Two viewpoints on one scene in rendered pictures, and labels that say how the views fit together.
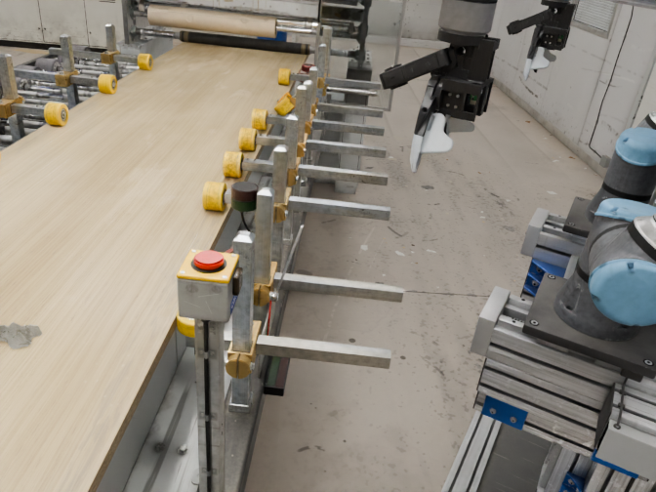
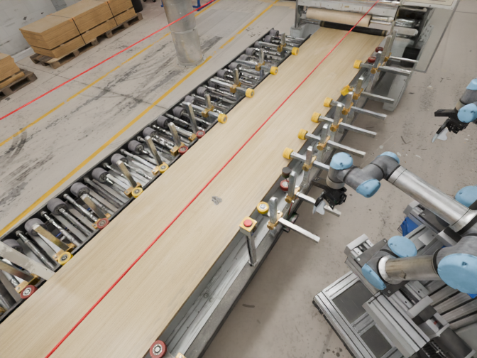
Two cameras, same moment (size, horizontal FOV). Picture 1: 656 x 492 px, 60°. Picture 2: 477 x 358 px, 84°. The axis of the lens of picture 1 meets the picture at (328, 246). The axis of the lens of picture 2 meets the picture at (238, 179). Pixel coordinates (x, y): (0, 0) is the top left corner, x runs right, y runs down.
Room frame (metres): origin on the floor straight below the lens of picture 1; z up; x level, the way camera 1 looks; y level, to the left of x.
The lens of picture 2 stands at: (0.12, -0.29, 2.43)
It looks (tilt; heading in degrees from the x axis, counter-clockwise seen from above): 50 degrees down; 41
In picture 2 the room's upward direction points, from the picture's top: 9 degrees counter-clockwise
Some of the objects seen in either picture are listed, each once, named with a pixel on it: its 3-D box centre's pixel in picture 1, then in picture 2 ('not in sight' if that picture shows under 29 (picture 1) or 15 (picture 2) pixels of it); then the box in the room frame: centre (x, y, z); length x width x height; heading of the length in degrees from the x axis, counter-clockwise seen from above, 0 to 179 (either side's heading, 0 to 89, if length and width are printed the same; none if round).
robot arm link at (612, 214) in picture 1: (626, 240); (397, 252); (0.89, -0.51, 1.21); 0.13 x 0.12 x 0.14; 162
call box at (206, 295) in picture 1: (209, 287); (248, 226); (0.65, 0.16, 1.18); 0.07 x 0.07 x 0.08; 89
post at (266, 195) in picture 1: (262, 278); (291, 194); (1.16, 0.15, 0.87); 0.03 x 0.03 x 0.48; 89
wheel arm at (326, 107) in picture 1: (341, 108); (372, 96); (2.45, 0.01, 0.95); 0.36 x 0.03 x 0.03; 89
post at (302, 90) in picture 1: (298, 152); (334, 128); (1.91, 0.14, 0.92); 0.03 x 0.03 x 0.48; 89
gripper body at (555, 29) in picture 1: (552, 25); (458, 118); (1.63, -0.53, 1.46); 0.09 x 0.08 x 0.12; 64
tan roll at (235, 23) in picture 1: (245, 24); (353, 18); (3.78, 0.66, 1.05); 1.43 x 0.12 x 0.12; 89
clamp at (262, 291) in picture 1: (262, 282); (292, 194); (1.18, 0.15, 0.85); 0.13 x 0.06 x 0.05; 179
